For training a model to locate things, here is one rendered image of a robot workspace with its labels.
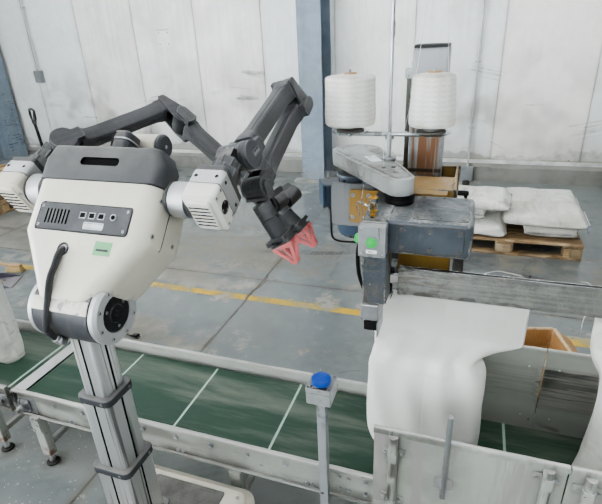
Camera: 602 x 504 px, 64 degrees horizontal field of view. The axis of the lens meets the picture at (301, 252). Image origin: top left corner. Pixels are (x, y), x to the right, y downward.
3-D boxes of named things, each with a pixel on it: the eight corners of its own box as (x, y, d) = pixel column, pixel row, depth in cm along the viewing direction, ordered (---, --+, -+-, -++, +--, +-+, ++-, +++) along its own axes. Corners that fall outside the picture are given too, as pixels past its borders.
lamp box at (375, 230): (357, 256, 133) (358, 226, 129) (361, 249, 137) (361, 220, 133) (384, 258, 131) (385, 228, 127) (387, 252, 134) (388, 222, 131)
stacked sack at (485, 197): (429, 208, 419) (430, 193, 414) (436, 194, 454) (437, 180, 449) (511, 215, 395) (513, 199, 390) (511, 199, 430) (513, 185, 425)
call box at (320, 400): (305, 403, 146) (304, 387, 144) (313, 386, 153) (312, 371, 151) (330, 408, 144) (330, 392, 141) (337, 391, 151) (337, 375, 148)
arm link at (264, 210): (246, 208, 136) (260, 200, 133) (259, 199, 141) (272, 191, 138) (259, 228, 137) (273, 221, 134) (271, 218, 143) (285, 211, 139)
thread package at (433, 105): (404, 131, 146) (406, 73, 139) (410, 123, 159) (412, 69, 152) (454, 132, 142) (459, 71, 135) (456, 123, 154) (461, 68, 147)
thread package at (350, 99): (319, 131, 154) (317, 75, 147) (332, 122, 168) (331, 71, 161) (370, 132, 149) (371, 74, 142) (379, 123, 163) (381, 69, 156)
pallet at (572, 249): (431, 248, 432) (432, 233, 426) (438, 217, 502) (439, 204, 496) (581, 261, 394) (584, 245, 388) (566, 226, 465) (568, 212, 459)
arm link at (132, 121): (168, 107, 173) (170, 86, 164) (190, 133, 171) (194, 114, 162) (47, 154, 149) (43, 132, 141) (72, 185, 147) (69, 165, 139)
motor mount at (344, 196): (330, 225, 179) (329, 183, 172) (335, 219, 184) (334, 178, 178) (407, 231, 170) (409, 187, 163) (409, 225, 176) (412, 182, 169)
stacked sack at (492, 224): (426, 235, 428) (427, 219, 421) (430, 218, 465) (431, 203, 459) (507, 242, 407) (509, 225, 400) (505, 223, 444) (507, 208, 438)
